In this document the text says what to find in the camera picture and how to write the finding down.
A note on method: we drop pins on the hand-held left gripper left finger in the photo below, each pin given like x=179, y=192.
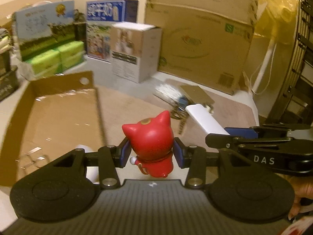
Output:
x=124, y=151

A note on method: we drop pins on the cow-print milk gift box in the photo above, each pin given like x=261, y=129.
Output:
x=46, y=27

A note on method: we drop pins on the black metal rack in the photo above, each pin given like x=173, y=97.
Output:
x=298, y=53

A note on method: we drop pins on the white photo-print carton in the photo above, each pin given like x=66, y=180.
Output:
x=133, y=51

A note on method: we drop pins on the large brown cardboard box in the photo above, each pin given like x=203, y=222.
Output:
x=199, y=36

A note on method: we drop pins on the clear plastic scraps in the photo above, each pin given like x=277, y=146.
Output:
x=33, y=159

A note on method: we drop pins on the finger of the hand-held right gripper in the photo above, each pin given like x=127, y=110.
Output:
x=240, y=131
x=223, y=140

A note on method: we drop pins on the white round cap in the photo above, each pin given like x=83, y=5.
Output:
x=90, y=171

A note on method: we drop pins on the yellow plastic-covered fan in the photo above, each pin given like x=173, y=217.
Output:
x=273, y=29

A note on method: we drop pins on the blue milk carton box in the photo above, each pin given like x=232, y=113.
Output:
x=104, y=24

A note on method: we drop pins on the white lighter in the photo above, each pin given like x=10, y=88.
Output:
x=204, y=120

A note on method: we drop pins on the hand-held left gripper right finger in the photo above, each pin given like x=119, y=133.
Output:
x=178, y=154

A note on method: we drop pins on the bunch of keys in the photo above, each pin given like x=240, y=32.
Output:
x=179, y=117

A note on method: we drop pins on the dark storage box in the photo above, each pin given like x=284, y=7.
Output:
x=7, y=83

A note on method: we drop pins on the clear box of floss picks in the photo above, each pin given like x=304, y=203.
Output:
x=167, y=93

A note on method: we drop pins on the red cat figurine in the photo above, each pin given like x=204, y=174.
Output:
x=151, y=144

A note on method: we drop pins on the brown card wallet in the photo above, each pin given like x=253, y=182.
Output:
x=196, y=95

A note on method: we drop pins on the green tissue packs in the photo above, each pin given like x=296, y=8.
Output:
x=57, y=58

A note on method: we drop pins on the person's right hand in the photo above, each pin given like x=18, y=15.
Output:
x=299, y=191

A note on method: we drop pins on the cardboard tray box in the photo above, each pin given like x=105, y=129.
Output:
x=52, y=124

